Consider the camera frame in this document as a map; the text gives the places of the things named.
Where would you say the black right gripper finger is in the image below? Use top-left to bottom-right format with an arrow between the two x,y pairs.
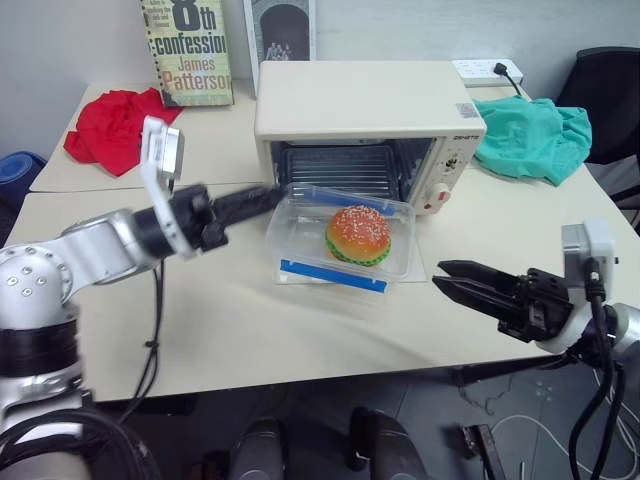
431,275 -> 522,322
437,258 -> 522,294

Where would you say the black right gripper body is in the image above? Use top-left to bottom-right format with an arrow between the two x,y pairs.
497,267 -> 574,345

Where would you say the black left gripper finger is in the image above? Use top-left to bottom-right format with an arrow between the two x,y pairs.
212,185 -> 285,214
215,201 -> 280,233

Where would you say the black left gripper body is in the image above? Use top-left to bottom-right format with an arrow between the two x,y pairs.
169,183 -> 232,254

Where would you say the clear plastic food container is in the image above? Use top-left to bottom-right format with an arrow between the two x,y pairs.
265,181 -> 419,296

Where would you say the dark metal oven tray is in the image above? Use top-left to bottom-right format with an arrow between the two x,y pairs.
276,144 -> 402,202

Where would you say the cream toaster oven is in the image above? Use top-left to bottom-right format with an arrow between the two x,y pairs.
254,60 -> 488,219

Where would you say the toy hamburger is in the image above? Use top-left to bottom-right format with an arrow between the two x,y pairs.
325,204 -> 393,267

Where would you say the red cloth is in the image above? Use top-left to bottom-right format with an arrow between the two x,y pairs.
62,87 -> 184,178

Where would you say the green cloth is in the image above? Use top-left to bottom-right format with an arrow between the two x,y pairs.
471,95 -> 594,188

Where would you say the James Patterson paperback book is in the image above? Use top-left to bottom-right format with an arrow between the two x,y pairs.
138,0 -> 237,108

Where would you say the white framed dark picture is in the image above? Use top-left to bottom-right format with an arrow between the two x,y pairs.
242,0 -> 318,97

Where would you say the dark rounded robot part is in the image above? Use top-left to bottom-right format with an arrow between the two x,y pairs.
228,416 -> 287,480
348,406 -> 422,480

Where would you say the blue bin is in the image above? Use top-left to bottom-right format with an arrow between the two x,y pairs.
0,151 -> 47,202

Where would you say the white power strip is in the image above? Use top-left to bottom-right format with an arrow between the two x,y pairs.
451,58 -> 525,88

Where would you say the black office chair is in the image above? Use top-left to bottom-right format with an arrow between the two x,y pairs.
556,46 -> 640,211

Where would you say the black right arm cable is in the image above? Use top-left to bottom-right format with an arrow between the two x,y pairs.
568,256 -> 633,480

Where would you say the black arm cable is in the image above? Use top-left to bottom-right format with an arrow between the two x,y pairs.
116,259 -> 168,427
568,256 -> 633,480

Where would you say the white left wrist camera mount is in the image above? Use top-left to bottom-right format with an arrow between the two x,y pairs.
138,115 -> 199,262

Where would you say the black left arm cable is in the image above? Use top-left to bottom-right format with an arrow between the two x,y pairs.
116,259 -> 168,427

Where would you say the white floor cable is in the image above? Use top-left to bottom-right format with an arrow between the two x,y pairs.
491,411 -> 640,480

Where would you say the black floor bracket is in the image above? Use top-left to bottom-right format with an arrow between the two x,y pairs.
461,423 -> 507,480

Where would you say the black plug with cable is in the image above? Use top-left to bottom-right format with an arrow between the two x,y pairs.
493,61 -> 525,97

